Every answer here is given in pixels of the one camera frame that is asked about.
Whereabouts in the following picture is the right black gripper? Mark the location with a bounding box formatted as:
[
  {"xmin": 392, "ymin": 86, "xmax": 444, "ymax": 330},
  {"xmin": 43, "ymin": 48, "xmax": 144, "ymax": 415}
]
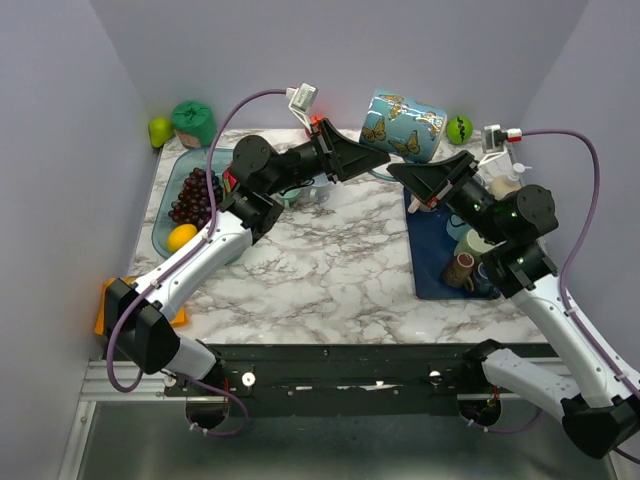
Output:
[{"xmin": 386, "ymin": 150, "xmax": 508, "ymax": 246}]

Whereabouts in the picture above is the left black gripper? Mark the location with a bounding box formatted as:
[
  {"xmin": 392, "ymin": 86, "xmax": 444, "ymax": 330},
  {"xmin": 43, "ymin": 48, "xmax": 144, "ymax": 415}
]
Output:
[{"xmin": 265, "ymin": 117, "xmax": 391, "ymax": 198}]

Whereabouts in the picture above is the pink mug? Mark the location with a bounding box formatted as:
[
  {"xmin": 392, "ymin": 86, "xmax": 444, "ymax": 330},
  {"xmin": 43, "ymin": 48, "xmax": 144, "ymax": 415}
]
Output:
[{"xmin": 407, "ymin": 196, "xmax": 431, "ymax": 214}]

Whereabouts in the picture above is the grey blue mug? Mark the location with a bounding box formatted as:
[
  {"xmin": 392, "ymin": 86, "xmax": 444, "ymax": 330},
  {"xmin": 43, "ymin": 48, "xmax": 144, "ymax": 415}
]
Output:
[{"xmin": 303, "ymin": 175, "xmax": 333, "ymax": 204}]

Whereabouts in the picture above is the blue butterfly mug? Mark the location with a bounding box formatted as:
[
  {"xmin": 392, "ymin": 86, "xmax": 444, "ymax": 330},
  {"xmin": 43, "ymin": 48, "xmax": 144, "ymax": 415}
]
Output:
[{"xmin": 359, "ymin": 89, "xmax": 447, "ymax": 163}]

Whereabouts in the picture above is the mint green mug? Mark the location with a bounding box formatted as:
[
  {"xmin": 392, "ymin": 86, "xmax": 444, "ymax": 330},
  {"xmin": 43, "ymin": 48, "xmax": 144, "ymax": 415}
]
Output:
[{"xmin": 276, "ymin": 188, "xmax": 302, "ymax": 209}]

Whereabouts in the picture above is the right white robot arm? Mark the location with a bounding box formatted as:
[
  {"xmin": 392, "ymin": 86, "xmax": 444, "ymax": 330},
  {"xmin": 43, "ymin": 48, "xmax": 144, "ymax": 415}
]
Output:
[{"xmin": 387, "ymin": 151, "xmax": 639, "ymax": 459}]

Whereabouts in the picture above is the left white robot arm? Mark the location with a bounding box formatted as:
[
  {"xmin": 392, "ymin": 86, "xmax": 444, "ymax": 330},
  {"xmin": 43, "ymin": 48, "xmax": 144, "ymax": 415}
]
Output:
[{"xmin": 104, "ymin": 119, "xmax": 390, "ymax": 395}]

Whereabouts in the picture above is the light blue faceted mug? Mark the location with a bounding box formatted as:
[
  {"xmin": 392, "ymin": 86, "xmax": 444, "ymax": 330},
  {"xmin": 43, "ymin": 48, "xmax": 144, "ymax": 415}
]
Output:
[{"xmin": 445, "ymin": 214, "xmax": 471, "ymax": 241}]

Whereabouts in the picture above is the olive green mug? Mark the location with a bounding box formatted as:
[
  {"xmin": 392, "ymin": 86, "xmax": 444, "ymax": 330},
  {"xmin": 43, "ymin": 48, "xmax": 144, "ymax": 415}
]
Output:
[{"xmin": 453, "ymin": 229, "xmax": 494, "ymax": 263}]

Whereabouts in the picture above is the brown patterned mug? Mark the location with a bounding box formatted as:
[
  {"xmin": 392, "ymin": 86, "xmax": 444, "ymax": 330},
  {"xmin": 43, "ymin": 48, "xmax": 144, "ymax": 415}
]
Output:
[{"xmin": 442, "ymin": 252, "xmax": 475, "ymax": 293}]

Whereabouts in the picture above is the dark blue mug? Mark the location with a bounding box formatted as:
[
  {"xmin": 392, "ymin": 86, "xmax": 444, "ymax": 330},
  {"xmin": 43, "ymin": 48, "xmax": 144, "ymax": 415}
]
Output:
[{"xmin": 472, "ymin": 262, "xmax": 501, "ymax": 300}]

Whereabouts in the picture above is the red apple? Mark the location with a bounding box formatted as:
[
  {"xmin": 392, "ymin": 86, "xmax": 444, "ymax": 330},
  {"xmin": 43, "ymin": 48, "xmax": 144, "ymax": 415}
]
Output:
[{"xmin": 310, "ymin": 115, "xmax": 324, "ymax": 133}]

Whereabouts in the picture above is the green striped ball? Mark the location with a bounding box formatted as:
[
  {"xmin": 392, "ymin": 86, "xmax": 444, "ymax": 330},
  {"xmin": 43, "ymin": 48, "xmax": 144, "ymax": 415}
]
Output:
[{"xmin": 446, "ymin": 115, "xmax": 473, "ymax": 145}]

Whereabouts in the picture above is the dark blue tray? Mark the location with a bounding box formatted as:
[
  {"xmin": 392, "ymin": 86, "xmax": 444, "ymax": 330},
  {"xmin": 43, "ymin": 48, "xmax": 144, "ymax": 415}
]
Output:
[{"xmin": 405, "ymin": 208, "xmax": 501, "ymax": 301}]

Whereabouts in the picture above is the cream soap pump bottle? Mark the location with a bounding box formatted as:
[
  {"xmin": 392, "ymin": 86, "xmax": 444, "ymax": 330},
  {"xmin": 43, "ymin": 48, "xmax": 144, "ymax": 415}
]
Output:
[{"xmin": 489, "ymin": 163, "xmax": 531, "ymax": 200}]

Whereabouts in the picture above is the red dragon fruit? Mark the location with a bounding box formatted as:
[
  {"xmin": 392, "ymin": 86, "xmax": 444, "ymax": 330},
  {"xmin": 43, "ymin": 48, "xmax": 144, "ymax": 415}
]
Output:
[{"xmin": 221, "ymin": 168, "xmax": 237, "ymax": 197}]

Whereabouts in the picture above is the dark purple grapes bunch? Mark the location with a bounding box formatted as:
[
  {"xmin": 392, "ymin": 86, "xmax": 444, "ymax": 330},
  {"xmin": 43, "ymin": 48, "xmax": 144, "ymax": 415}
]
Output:
[{"xmin": 168, "ymin": 168, "xmax": 212, "ymax": 229}]

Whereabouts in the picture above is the teal transparent fruit tray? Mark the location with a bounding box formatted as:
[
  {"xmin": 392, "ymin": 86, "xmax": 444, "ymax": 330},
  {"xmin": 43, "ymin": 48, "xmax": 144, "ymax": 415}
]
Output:
[{"xmin": 151, "ymin": 146, "xmax": 241, "ymax": 262}]

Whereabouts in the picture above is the yellow mango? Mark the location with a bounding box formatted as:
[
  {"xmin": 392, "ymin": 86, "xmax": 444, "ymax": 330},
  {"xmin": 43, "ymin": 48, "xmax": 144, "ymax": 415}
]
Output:
[{"xmin": 167, "ymin": 223, "xmax": 198, "ymax": 254}]

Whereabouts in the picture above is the green pear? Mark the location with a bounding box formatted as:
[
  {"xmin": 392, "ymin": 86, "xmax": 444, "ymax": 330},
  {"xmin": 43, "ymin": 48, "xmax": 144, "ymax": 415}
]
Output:
[{"xmin": 148, "ymin": 117, "xmax": 174, "ymax": 148}]

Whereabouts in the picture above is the orange snack bag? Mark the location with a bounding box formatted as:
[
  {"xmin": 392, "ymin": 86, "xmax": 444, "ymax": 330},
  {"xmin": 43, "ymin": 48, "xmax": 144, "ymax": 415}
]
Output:
[{"xmin": 94, "ymin": 278, "xmax": 189, "ymax": 335}]

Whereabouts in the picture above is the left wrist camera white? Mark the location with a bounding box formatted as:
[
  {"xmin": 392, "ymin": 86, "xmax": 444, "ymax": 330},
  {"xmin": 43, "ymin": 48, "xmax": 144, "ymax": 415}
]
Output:
[{"xmin": 285, "ymin": 83, "xmax": 318, "ymax": 130}]

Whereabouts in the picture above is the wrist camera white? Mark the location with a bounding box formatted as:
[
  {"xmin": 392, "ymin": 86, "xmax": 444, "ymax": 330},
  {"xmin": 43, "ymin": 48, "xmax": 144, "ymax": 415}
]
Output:
[
  {"xmin": 285, "ymin": 83, "xmax": 318, "ymax": 130},
  {"xmin": 479, "ymin": 124, "xmax": 523, "ymax": 166}
]

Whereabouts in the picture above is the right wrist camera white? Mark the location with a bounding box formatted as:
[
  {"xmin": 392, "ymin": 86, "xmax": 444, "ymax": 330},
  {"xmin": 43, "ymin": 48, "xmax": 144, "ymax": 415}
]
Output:
[{"xmin": 479, "ymin": 124, "xmax": 523, "ymax": 166}]

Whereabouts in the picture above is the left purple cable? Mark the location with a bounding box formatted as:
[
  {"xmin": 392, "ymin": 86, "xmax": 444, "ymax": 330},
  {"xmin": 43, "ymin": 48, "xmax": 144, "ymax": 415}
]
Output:
[{"xmin": 104, "ymin": 88, "xmax": 296, "ymax": 394}]

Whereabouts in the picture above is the purple cable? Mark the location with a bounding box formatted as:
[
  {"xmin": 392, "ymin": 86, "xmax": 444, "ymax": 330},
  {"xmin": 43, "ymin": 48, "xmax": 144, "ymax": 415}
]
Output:
[
  {"xmin": 104, "ymin": 88, "xmax": 296, "ymax": 394},
  {"xmin": 514, "ymin": 128, "xmax": 640, "ymax": 386}
]

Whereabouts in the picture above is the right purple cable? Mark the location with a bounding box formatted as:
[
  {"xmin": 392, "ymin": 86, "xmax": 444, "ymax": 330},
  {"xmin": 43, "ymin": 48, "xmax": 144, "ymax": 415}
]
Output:
[{"xmin": 514, "ymin": 128, "xmax": 640, "ymax": 386}]

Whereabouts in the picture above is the black table front rail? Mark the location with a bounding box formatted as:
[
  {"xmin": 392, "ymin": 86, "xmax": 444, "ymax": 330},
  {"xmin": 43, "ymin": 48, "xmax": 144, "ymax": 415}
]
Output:
[{"xmin": 164, "ymin": 342, "xmax": 571, "ymax": 419}]

